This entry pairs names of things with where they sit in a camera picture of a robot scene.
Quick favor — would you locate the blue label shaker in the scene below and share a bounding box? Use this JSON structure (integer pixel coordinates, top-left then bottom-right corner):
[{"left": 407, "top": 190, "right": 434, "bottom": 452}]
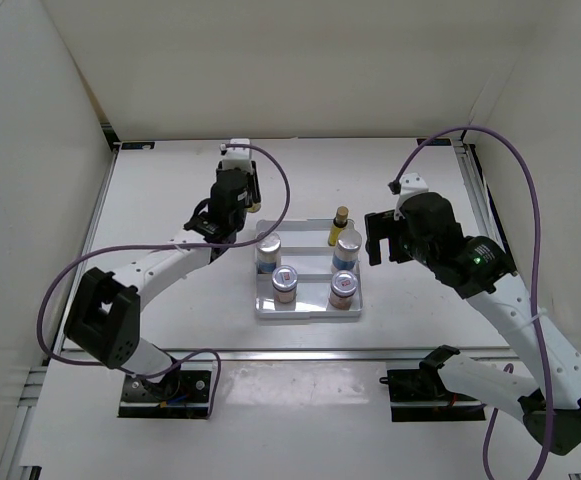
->
[
  {"left": 255, "top": 232, "right": 281, "bottom": 274},
  {"left": 331, "top": 229, "right": 362, "bottom": 273}
]

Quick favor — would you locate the white lid jar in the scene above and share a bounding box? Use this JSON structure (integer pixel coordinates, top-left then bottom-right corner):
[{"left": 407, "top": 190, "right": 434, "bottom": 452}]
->
[
  {"left": 271, "top": 265, "right": 299, "bottom": 307},
  {"left": 328, "top": 270, "right": 359, "bottom": 310}
]

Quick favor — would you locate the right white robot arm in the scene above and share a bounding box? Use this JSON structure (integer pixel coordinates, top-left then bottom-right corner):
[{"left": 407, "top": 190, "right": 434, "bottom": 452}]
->
[{"left": 364, "top": 192, "right": 581, "bottom": 456}]

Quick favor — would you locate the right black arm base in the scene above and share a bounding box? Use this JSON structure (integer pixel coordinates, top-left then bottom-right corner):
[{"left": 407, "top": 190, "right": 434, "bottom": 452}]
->
[{"left": 379, "top": 345, "right": 486, "bottom": 423}]

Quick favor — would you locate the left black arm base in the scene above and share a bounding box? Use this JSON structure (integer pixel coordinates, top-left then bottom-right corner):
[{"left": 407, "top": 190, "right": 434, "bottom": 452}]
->
[{"left": 117, "top": 362, "right": 216, "bottom": 420}]

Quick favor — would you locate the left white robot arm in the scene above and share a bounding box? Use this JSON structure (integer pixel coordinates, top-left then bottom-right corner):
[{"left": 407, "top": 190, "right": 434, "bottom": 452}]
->
[{"left": 64, "top": 160, "right": 261, "bottom": 400}]

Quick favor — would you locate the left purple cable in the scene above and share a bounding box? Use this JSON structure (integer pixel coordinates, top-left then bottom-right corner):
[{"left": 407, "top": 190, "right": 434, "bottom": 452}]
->
[{"left": 36, "top": 144, "right": 292, "bottom": 417}]

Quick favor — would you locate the purple cable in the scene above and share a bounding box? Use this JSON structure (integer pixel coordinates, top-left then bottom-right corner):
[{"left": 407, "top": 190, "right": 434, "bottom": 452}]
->
[
  {"left": 386, "top": 124, "right": 557, "bottom": 480},
  {"left": 36, "top": 144, "right": 292, "bottom": 417}
]

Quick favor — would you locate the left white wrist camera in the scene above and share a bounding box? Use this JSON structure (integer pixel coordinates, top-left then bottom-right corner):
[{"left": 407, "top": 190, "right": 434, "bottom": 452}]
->
[{"left": 218, "top": 138, "right": 252, "bottom": 173}]

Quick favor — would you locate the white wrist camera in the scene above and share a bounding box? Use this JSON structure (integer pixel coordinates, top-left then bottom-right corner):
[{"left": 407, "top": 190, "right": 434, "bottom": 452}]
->
[
  {"left": 388, "top": 173, "right": 429, "bottom": 211},
  {"left": 218, "top": 138, "right": 252, "bottom": 173}
]

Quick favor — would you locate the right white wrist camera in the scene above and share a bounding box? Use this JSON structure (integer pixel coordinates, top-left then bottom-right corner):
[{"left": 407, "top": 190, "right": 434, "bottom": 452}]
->
[{"left": 388, "top": 173, "right": 429, "bottom": 211}]

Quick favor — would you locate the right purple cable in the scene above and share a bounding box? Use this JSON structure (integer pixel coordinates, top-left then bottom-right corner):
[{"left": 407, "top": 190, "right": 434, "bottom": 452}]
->
[{"left": 386, "top": 124, "right": 557, "bottom": 480}]

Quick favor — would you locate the aluminium right rail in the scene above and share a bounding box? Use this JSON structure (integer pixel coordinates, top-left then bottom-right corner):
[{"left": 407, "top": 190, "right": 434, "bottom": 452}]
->
[{"left": 452, "top": 140, "right": 516, "bottom": 267}]

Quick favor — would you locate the aluminium rail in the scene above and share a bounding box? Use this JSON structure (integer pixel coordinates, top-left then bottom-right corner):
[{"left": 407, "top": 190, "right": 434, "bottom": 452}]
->
[
  {"left": 452, "top": 140, "right": 516, "bottom": 267},
  {"left": 35, "top": 141, "right": 122, "bottom": 366},
  {"left": 60, "top": 347, "right": 518, "bottom": 362}
]

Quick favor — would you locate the aluminium left rail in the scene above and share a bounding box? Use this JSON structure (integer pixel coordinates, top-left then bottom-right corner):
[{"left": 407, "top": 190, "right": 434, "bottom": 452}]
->
[{"left": 35, "top": 141, "right": 122, "bottom": 366}]

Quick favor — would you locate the aluminium front rail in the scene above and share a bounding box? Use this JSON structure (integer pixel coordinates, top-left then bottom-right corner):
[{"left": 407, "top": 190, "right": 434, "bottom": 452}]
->
[{"left": 60, "top": 347, "right": 518, "bottom": 362}]

